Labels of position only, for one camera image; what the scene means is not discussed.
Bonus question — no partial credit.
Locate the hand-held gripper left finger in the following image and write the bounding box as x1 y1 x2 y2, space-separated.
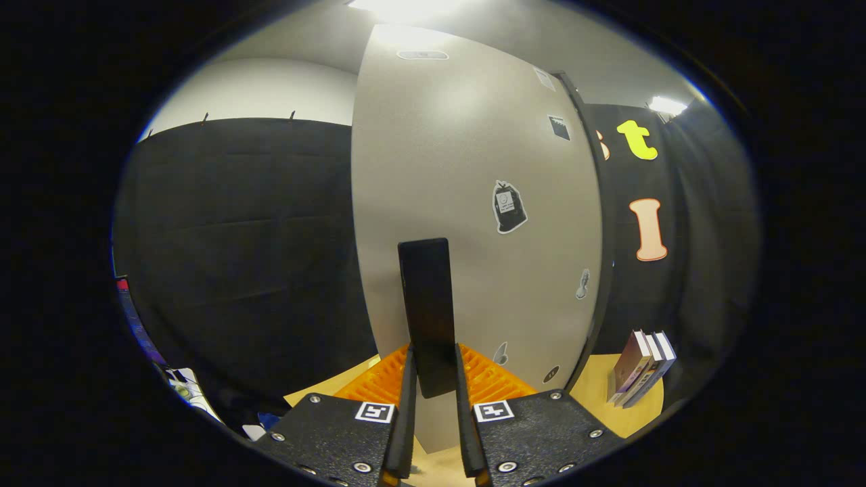
254 343 418 487

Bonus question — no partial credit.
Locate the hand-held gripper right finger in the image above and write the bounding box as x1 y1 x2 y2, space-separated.
453 343 626 487

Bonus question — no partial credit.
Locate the black door handle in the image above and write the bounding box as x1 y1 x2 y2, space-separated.
397 237 459 400

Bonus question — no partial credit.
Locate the grey cabinet door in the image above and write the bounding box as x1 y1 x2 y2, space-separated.
350 24 604 455

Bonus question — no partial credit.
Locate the pink cover book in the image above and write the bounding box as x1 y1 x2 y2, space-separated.
607 329 652 404

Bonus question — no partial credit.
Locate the white spine book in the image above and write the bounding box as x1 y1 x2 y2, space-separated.
619 333 665 407

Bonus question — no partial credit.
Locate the pale blue cover book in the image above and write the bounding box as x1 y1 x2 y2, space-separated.
626 331 677 409

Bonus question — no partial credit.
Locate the white printed object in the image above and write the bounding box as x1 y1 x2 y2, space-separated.
166 367 221 423

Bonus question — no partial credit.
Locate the dark grey cabinet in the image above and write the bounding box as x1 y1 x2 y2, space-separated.
555 71 618 393

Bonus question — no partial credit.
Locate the black backdrop cloth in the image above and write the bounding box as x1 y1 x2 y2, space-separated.
112 101 762 434

